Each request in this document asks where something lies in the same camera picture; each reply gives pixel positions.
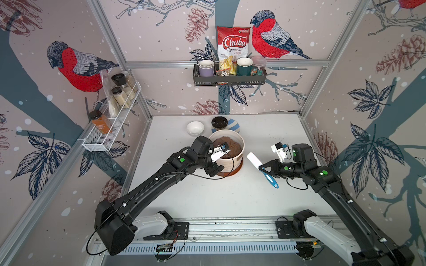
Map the black lidded spice jar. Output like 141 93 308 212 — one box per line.
112 86 130 109
112 73 136 100

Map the blue white scrub brush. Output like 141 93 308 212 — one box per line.
246 153 279 188

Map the white wire wall rack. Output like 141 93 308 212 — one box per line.
82 81 142 152

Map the pink lidded glass jar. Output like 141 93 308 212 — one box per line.
251 55 267 76

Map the lilac mug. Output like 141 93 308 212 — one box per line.
197 59 215 77

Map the red Chuba chips bag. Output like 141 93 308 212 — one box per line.
217 26 251 75

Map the small white bowl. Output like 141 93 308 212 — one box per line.
186 121 205 136

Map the green mug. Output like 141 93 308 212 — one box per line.
236 57 258 76

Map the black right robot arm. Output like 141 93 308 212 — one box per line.
257 143 414 266

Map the orange spice jar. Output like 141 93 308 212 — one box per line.
89 110 112 134

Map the terracotta pot saucer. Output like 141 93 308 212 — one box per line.
217 163 243 177

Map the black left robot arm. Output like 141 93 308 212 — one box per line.
94 136 231 256

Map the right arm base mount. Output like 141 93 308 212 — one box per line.
275 209 317 239

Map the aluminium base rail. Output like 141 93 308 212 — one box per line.
96 217 373 243

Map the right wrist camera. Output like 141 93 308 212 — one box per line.
271 143 288 163

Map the white ceramic flower pot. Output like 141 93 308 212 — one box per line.
209 130 245 172

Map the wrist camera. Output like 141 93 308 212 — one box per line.
210 143 230 162
271 143 288 163

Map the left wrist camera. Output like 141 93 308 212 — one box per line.
210 143 230 162

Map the dark wall shelf basket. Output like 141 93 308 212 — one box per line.
193 64 267 86

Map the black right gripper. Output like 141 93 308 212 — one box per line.
257 158 304 177

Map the blue striped plate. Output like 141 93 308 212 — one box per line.
225 119 240 133

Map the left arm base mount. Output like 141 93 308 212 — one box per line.
141 211 190 241

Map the small black bowl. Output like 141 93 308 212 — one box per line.
211 116 229 130

